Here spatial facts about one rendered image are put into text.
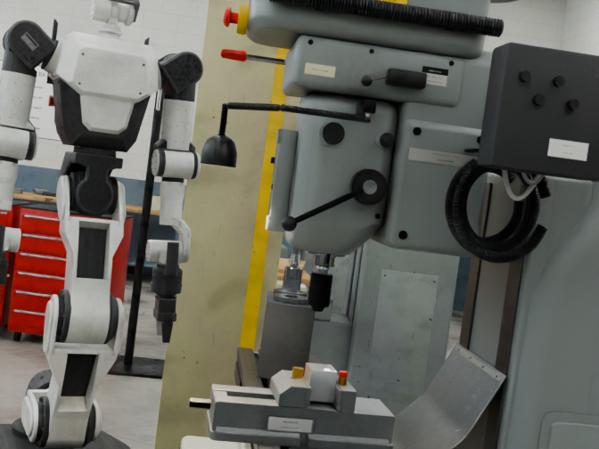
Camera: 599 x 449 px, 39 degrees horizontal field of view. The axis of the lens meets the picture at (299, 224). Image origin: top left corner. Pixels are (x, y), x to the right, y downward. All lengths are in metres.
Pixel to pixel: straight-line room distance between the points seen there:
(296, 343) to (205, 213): 1.48
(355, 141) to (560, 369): 0.60
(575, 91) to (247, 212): 2.16
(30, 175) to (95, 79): 8.63
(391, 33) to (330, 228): 0.40
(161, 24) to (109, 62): 8.56
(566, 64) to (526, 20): 10.21
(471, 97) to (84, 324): 1.17
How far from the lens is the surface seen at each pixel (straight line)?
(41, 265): 6.39
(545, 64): 1.48
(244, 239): 3.46
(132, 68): 2.34
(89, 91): 2.31
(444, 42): 1.68
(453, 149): 1.68
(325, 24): 1.64
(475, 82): 1.71
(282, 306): 2.04
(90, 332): 2.29
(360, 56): 1.65
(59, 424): 2.46
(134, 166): 10.76
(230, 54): 1.83
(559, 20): 11.87
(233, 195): 3.45
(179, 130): 2.45
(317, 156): 1.65
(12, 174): 2.36
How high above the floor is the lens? 1.45
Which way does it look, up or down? 3 degrees down
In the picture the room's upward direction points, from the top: 7 degrees clockwise
